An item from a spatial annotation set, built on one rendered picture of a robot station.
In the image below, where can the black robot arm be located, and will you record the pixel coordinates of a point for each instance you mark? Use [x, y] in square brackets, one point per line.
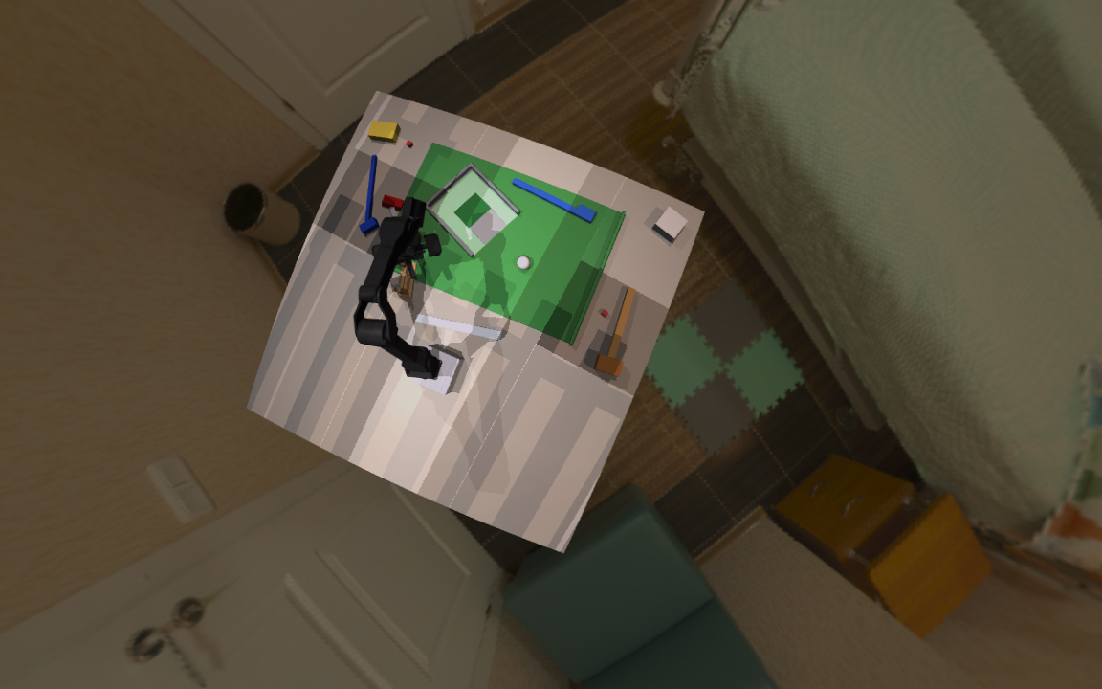
[399, 235]

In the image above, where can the yellow rectangular block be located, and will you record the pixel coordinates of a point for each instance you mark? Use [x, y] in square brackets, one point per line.
[384, 131]

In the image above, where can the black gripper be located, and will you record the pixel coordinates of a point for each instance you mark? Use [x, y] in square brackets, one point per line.
[432, 244]

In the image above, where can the red putter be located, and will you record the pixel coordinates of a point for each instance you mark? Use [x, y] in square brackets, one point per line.
[394, 204]

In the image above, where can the green flat mat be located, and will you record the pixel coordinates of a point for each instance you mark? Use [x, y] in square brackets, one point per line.
[565, 251]

